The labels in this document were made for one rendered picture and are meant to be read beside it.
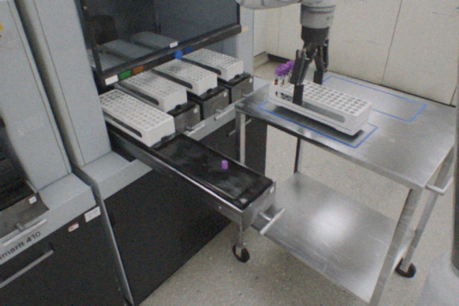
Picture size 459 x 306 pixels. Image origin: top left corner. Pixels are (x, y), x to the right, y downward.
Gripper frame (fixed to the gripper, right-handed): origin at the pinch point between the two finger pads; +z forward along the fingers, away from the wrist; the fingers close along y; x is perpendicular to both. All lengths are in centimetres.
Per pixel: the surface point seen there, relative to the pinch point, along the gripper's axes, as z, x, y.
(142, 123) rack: 3, 27, -42
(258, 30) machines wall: 56, 159, 172
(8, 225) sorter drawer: 13, 28, -82
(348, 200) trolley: 62, -9, 29
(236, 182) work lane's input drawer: 9.2, -4.6, -37.4
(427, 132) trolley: 7.7, -32.0, 14.0
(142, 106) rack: 4, 37, -36
